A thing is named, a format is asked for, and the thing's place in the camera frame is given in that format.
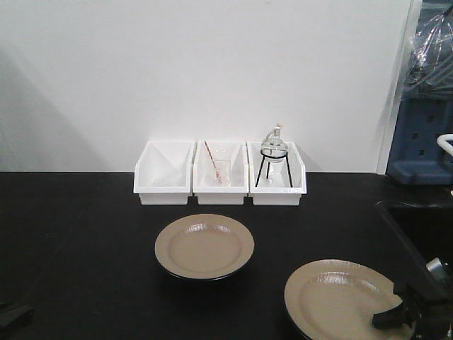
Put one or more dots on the right white plastic bin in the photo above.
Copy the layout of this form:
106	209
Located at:
276	190

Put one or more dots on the clear glass beaker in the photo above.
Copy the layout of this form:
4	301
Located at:
223	162

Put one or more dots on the middle white plastic bin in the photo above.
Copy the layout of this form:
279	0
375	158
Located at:
204	186

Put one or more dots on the black wire tripod stand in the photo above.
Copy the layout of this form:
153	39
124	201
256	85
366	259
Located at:
273	166

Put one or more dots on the clear bag of pegs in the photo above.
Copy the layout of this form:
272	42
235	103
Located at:
429	73

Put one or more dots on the glass alcohol lamp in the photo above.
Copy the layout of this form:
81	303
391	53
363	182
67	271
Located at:
273	148

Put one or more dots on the beige round plate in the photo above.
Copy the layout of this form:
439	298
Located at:
204	247
337	299

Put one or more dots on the white plastic bin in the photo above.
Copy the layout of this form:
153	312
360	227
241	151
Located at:
276	190
163	173
204	186

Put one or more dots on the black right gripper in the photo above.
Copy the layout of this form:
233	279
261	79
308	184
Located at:
429	318

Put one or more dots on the white gooseneck lab faucet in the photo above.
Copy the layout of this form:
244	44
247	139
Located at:
445	142

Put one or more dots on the left white plastic bin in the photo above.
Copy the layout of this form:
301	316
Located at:
163	173

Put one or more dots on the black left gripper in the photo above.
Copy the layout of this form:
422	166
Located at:
15	316

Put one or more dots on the grey blue drying pegboard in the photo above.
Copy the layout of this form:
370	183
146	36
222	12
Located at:
415	158

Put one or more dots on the black lab sink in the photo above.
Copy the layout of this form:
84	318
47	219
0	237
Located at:
425	231

